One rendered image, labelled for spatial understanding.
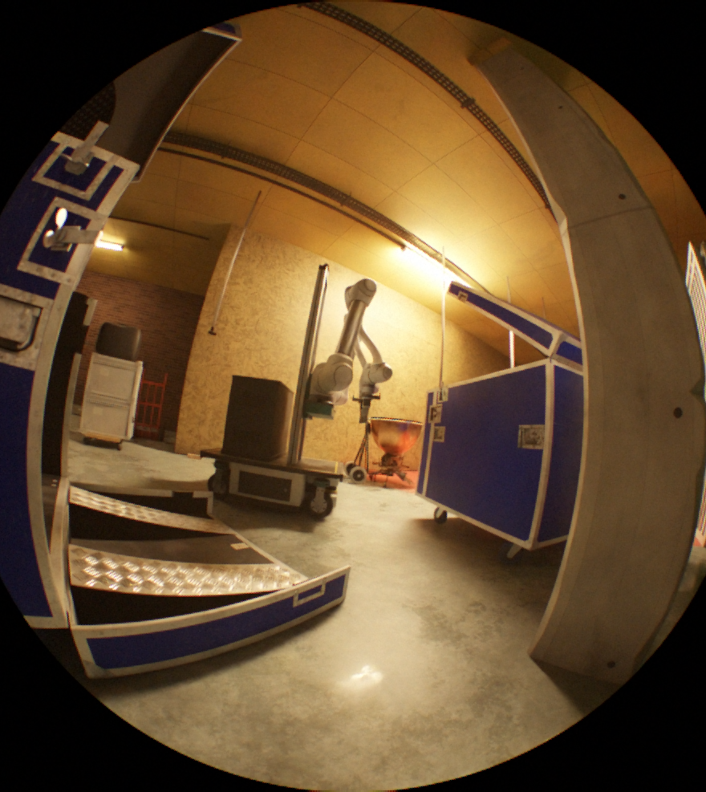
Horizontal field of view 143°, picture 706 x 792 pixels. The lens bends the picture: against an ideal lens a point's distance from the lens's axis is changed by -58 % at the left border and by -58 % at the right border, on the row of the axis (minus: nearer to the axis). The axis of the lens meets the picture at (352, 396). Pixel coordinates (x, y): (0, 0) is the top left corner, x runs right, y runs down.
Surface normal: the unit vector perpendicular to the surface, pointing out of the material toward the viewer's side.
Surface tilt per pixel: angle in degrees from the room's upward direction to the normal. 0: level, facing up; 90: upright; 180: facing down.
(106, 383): 90
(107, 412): 90
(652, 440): 90
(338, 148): 180
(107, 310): 90
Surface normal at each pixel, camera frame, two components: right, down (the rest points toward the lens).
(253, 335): 0.55, -0.04
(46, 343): 0.80, 0.02
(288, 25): -0.12, 0.98
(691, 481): -0.83, -0.18
